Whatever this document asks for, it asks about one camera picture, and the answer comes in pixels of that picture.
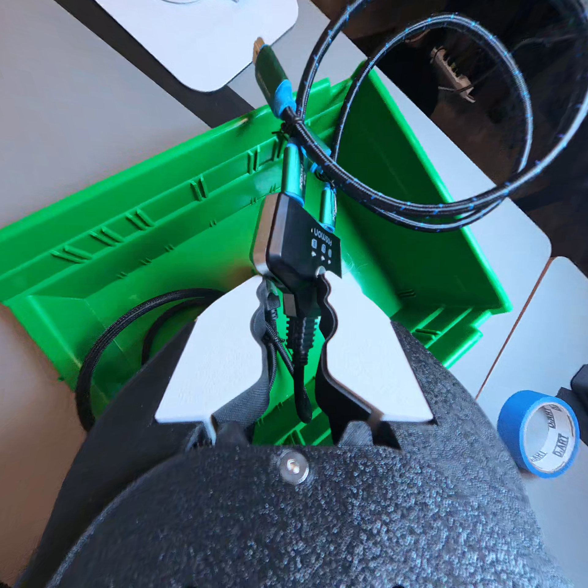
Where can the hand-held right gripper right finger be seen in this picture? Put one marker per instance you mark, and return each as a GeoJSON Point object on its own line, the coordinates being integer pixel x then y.
{"type": "Point", "coordinates": [372, 363]}

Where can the grey tape strip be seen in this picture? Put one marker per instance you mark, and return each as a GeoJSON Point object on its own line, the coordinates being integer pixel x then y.
{"type": "Point", "coordinates": [151, 59]}

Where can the black device green lights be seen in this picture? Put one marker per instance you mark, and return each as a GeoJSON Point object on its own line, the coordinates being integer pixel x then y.
{"type": "Point", "coordinates": [576, 390]}

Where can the green plastic bin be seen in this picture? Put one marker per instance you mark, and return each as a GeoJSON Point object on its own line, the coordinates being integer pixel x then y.
{"type": "Point", "coordinates": [138, 257]}

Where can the white stand base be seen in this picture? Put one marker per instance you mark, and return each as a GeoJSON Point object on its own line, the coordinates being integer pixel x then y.
{"type": "Point", "coordinates": [206, 41]}

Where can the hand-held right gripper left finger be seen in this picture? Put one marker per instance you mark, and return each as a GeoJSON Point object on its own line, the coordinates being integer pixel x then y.
{"type": "Point", "coordinates": [216, 367]}

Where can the blue tape roll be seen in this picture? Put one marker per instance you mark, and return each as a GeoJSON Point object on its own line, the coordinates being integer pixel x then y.
{"type": "Point", "coordinates": [514, 422]}

